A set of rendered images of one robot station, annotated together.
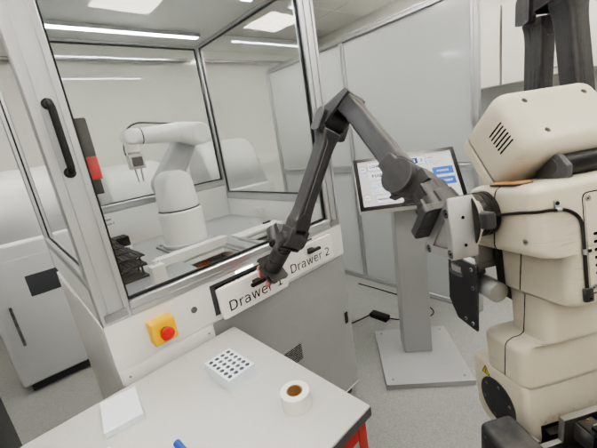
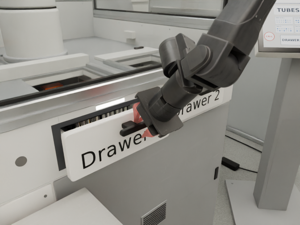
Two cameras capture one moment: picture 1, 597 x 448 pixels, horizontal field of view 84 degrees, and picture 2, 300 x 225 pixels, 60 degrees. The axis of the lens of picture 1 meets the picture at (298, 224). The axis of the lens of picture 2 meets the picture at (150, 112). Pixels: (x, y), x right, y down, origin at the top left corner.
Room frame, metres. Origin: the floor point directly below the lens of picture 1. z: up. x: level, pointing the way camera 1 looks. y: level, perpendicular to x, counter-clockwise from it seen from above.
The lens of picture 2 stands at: (0.57, 0.14, 1.17)
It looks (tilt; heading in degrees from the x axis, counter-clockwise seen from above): 25 degrees down; 359
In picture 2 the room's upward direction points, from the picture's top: straight up
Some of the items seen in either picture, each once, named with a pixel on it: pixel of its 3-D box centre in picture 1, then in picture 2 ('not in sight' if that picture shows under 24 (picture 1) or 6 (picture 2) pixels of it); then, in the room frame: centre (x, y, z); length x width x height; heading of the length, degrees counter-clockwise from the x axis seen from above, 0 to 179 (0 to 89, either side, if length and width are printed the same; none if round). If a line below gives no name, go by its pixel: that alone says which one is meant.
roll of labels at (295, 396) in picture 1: (295, 397); not in sight; (0.66, 0.07, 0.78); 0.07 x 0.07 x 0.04
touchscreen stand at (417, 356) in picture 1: (413, 278); (289, 138); (1.69, -0.59, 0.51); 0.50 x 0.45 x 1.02; 173
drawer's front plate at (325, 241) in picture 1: (308, 255); (196, 97); (1.34, -0.02, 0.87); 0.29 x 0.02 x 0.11; 131
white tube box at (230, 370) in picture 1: (230, 369); not in sight; (0.80, 0.25, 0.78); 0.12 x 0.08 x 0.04; 43
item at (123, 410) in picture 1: (121, 410); not in sight; (0.72, 0.52, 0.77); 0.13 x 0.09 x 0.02; 33
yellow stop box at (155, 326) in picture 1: (163, 329); not in sight; (0.90, 0.45, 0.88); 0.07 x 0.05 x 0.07; 131
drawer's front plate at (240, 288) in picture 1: (255, 287); (124, 134); (1.10, 0.19, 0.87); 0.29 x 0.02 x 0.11; 131
